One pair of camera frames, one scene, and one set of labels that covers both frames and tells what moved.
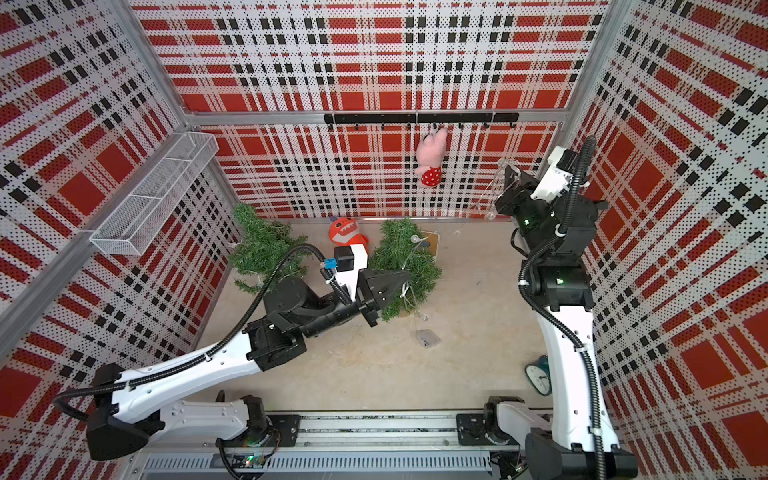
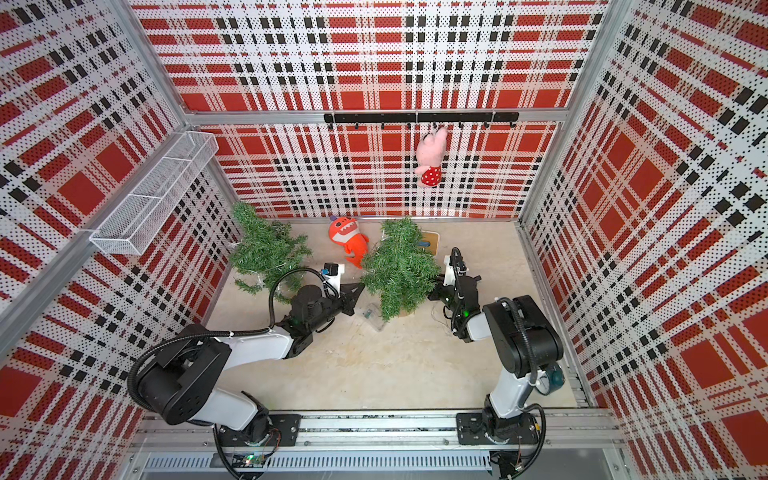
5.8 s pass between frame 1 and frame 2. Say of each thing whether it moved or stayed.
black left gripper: moved
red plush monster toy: stayed
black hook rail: stayed
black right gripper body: moved
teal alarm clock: stayed
